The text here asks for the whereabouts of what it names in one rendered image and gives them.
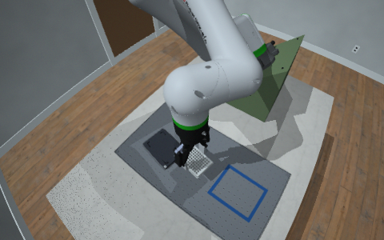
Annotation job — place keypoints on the blue tape outline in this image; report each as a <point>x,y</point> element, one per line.
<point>230,207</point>

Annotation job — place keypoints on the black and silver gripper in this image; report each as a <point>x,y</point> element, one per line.
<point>181,155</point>

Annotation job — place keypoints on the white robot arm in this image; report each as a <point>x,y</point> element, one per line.
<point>231,43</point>

